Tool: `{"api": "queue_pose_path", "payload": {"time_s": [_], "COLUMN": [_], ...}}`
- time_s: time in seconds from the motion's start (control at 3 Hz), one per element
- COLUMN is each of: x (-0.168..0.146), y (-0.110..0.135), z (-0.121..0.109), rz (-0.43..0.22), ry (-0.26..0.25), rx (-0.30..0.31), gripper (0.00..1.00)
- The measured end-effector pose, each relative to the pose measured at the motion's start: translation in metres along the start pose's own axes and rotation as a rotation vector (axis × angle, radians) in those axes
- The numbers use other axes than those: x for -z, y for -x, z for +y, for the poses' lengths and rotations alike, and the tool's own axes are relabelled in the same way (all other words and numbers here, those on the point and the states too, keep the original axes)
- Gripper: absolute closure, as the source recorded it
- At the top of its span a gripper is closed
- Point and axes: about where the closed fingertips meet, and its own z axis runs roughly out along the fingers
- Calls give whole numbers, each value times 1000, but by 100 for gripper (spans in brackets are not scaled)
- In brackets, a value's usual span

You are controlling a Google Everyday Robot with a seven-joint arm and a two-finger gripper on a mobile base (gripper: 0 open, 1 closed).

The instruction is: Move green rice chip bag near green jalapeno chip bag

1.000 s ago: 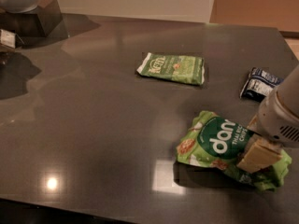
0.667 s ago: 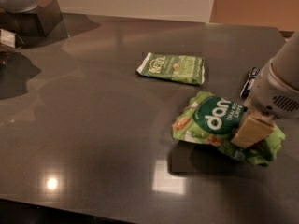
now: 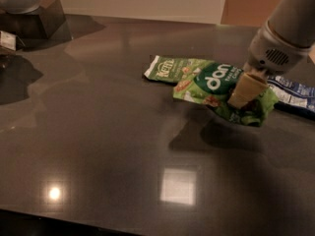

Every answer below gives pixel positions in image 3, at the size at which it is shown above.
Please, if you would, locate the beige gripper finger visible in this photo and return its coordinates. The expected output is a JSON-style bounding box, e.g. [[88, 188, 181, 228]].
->
[[227, 73, 268, 109]]

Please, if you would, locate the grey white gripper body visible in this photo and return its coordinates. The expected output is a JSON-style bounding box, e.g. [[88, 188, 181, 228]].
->
[[243, 21, 311, 77]]

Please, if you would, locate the green Thai rice chip bag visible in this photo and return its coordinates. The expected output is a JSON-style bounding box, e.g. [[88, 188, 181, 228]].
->
[[173, 63, 278, 127]]

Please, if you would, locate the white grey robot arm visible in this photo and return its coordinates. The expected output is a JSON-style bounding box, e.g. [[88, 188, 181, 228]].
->
[[228, 0, 315, 109]]

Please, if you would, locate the blue white chip bag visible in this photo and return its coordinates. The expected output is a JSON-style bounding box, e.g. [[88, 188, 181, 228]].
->
[[268, 76, 315, 121]]

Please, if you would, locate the green Kettle jalapeno chip bag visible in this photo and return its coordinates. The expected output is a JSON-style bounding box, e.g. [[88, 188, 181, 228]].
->
[[144, 55, 214, 83]]

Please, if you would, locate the dark wooden block stand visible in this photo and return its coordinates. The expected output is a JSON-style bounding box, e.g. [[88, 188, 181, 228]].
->
[[0, 0, 66, 39]]

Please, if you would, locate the small white label card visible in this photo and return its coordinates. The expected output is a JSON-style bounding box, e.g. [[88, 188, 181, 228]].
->
[[0, 30, 17, 51]]

